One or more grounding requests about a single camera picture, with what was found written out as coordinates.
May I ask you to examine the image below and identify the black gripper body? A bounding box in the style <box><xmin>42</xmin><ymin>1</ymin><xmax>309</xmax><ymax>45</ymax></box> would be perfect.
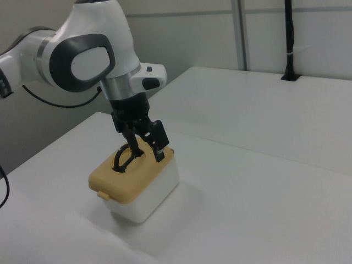
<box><xmin>109</xmin><ymin>92</ymin><xmax>152</xmax><ymax>133</ymax></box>

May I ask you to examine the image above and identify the black lid handle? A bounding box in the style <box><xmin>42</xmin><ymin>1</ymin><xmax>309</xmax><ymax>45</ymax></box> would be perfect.
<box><xmin>111</xmin><ymin>145</ymin><xmax>138</xmax><ymax>173</ymax></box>

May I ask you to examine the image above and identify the tan tool case lid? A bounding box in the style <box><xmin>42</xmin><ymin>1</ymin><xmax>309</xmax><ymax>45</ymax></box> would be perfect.
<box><xmin>87</xmin><ymin>146</ymin><xmax>176</xmax><ymax>205</ymax></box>

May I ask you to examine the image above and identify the white plastic tool case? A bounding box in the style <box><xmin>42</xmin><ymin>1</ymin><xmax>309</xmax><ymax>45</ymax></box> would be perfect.
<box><xmin>103</xmin><ymin>156</ymin><xmax>180</xmax><ymax>224</ymax></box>

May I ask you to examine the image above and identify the black clamped pole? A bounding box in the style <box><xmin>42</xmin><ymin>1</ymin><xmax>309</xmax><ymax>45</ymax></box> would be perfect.
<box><xmin>280</xmin><ymin>0</ymin><xmax>301</xmax><ymax>82</ymax></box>

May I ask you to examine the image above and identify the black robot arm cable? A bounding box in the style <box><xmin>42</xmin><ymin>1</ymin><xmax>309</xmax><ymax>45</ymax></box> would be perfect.
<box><xmin>0</xmin><ymin>84</ymin><xmax>103</xmax><ymax>209</ymax></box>

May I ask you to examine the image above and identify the grey partition post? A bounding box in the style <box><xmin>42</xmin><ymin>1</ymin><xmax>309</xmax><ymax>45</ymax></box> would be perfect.
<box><xmin>234</xmin><ymin>0</ymin><xmax>248</xmax><ymax>71</ymax></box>

